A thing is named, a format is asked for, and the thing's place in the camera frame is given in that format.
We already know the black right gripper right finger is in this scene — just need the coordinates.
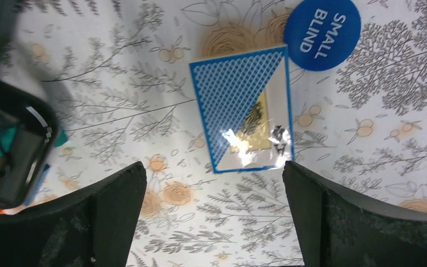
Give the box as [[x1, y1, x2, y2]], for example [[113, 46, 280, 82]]
[[282, 161, 427, 266]]

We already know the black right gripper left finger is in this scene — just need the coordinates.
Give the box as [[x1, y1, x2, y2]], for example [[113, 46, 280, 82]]
[[0, 161, 147, 266]]

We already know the black poker set case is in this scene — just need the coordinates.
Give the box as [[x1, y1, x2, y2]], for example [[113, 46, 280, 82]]
[[0, 1, 61, 209]]

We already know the blue card deck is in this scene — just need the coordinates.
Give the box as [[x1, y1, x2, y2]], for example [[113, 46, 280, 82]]
[[189, 45, 294, 174]]

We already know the blue small blind button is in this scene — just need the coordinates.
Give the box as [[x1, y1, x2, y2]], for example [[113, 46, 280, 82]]
[[284, 0, 361, 72]]

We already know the teal toy block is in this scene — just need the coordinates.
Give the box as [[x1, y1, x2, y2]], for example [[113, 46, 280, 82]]
[[0, 125, 69, 218]]

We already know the floral table mat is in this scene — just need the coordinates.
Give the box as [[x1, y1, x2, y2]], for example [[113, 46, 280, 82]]
[[0, 1, 427, 266]]

